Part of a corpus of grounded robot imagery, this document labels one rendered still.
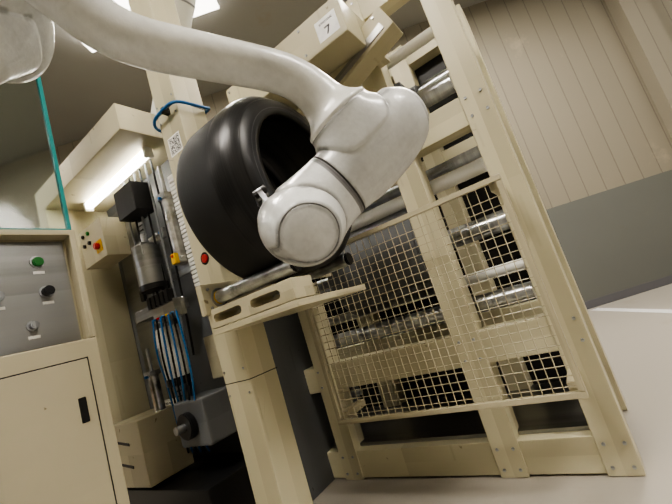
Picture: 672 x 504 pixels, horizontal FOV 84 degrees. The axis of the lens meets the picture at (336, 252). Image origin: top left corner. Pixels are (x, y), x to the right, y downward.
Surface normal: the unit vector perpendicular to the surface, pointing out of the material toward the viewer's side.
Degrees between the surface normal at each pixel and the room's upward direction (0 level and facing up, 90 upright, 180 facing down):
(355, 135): 96
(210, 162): 84
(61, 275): 90
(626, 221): 90
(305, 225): 105
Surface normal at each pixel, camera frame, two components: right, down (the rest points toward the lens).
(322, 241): 0.36, 0.29
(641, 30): -0.07, -0.14
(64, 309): 0.78, -0.33
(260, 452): -0.55, 0.04
